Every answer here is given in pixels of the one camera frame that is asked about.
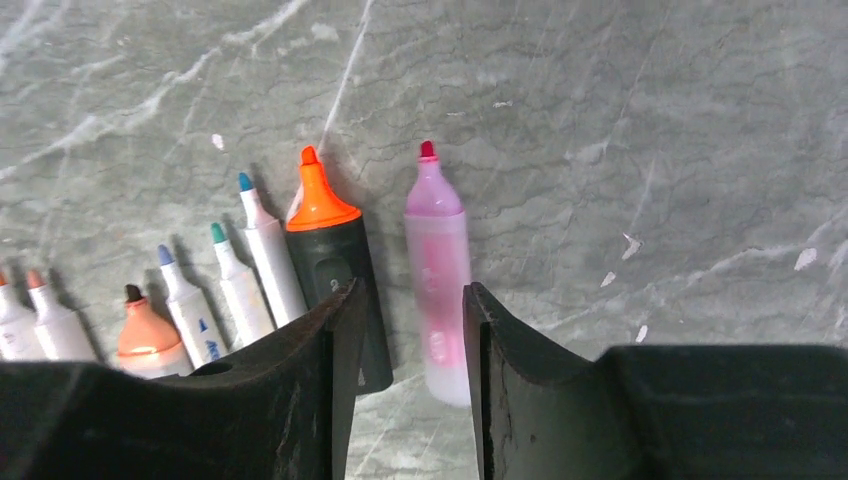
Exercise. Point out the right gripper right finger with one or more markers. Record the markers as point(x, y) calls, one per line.
point(650, 411)

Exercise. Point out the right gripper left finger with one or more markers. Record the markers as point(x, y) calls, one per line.
point(280, 408)

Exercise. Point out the white pen teal cap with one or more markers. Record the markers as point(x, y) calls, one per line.
point(241, 291)

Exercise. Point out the black orange highlighter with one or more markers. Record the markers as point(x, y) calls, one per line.
point(328, 245)

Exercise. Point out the white pen blue cap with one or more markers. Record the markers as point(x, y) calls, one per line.
point(265, 238)

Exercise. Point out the white pen grey cap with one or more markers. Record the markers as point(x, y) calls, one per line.
point(59, 329)

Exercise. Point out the orange pen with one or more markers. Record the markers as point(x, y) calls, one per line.
point(440, 267)

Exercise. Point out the white marker orange end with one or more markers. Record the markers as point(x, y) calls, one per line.
point(19, 341)

